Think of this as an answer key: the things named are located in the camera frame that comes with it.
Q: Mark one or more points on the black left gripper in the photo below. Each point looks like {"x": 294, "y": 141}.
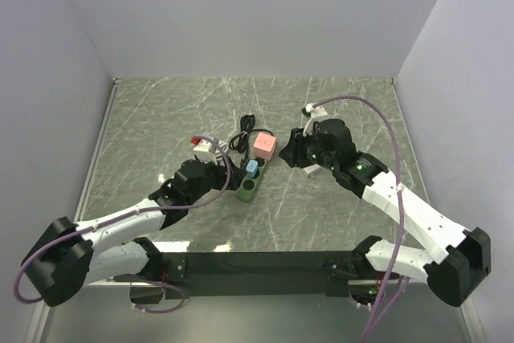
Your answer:
{"x": 235, "y": 177}

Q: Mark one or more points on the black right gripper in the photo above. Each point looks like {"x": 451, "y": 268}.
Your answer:
{"x": 292, "y": 152}

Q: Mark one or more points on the small white charger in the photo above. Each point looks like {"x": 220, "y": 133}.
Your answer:
{"x": 310, "y": 171}

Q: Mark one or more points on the green power strip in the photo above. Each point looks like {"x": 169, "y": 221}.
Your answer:
{"x": 249, "y": 186}

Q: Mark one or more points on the blue charger plug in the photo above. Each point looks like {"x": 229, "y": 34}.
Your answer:
{"x": 252, "y": 168}

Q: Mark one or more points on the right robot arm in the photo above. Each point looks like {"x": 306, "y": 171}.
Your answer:
{"x": 451, "y": 259}

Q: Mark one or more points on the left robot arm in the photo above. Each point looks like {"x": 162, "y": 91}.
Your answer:
{"x": 66, "y": 255}

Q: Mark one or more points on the pink cube socket adapter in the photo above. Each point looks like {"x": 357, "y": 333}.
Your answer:
{"x": 264, "y": 146}

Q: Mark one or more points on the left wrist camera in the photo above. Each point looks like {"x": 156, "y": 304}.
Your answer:
{"x": 203, "y": 149}

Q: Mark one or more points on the aluminium rail frame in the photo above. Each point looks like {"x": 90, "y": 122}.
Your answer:
{"x": 41, "y": 311}

